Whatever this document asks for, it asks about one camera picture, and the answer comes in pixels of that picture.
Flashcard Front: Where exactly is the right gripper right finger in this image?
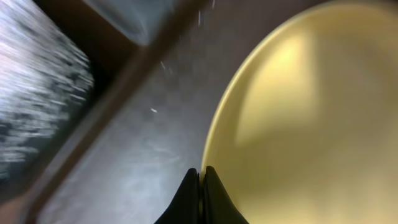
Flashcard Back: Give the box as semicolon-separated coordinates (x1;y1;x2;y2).
203;166;248;224

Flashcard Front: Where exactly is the clear plastic waste bin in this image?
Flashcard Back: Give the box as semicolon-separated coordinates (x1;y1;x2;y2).
85;0;185;46

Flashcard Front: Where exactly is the dark brown serving tray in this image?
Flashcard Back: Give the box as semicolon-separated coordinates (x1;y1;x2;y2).
18;0;343;224

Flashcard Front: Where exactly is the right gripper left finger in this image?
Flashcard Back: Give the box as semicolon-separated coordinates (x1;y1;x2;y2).
155;168;200;224

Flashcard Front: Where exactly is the yellow-green plate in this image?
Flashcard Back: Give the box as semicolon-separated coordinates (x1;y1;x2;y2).
202;1;397;223

